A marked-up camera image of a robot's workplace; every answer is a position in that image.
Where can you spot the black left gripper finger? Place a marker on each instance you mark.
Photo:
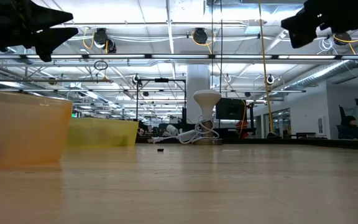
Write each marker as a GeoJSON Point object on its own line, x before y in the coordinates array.
{"type": "Point", "coordinates": [48, 18]}
{"type": "Point", "coordinates": [53, 39]}

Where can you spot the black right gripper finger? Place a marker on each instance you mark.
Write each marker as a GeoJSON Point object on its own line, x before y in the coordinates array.
{"type": "Point", "coordinates": [303, 28]}

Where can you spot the orange translucent plastic bin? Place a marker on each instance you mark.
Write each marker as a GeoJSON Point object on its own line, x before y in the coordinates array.
{"type": "Point", "coordinates": [20, 130]}

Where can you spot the yellow translucent plastic bin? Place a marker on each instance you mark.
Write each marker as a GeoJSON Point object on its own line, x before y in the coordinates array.
{"type": "Point", "coordinates": [104, 133]}

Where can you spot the black monitor on stand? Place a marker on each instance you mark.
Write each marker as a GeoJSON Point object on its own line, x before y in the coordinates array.
{"type": "Point", "coordinates": [230, 109]}

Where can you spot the person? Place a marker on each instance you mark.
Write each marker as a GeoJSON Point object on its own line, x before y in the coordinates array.
{"type": "Point", "coordinates": [351, 129]}

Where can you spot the white building column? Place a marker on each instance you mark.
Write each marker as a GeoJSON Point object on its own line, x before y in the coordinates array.
{"type": "Point", "coordinates": [197, 77]}

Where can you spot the red orange object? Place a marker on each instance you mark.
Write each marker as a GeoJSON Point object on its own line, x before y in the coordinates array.
{"type": "Point", "coordinates": [242, 129]}

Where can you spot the white mushroom table lamp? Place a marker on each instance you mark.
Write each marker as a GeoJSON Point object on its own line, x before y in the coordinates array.
{"type": "Point", "coordinates": [207, 99]}

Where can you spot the overhead light bar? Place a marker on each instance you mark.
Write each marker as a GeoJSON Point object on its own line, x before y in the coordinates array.
{"type": "Point", "coordinates": [179, 56]}

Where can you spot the white cylinder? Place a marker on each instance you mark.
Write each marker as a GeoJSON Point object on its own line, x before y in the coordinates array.
{"type": "Point", "coordinates": [172, 129]}

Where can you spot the silver ventilation duct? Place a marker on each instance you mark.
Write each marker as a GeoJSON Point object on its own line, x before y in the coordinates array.
{"type": "Point", "coordinates": [322, 73]}

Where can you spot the black metal stand frame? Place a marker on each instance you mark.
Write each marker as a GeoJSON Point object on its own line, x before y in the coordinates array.
{"type": "Point", "coordinates": [137, 102]}

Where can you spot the black table frame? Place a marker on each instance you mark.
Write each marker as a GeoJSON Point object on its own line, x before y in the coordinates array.
{"type": "Point", "coordinates": [353, 143]}

